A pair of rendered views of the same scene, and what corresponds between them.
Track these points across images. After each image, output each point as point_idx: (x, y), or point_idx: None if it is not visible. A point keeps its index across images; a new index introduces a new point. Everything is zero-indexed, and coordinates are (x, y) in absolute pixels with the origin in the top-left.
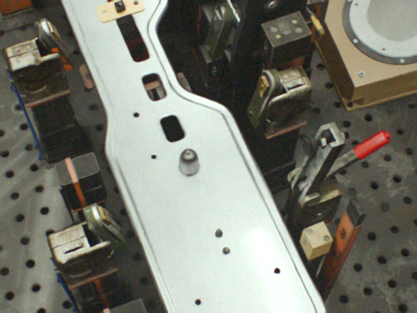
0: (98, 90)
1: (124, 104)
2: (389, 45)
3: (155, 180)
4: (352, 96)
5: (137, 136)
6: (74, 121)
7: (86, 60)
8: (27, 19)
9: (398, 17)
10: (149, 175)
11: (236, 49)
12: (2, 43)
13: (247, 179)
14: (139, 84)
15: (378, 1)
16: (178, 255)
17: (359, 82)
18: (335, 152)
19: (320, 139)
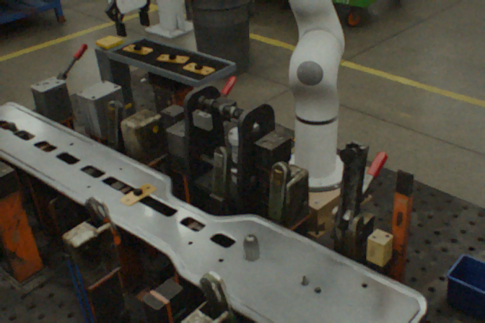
0: (150, 241)
1: (177, 241)
2: (322, 181)
3: (232, 272)
4: (317, 221)
5: (199, 254)
6: (125, 306)
7: (130, 229)
8: (42, 278)
9: (321, 155)
10: (225, 271)
11: (241, 174)
12: (27, 302)
13: (299, 245)
14: (180, 226)
15: (302, 152)
16: (283, 308)
17: (318, 206)
18: (364, 156)
19: (351, 149)
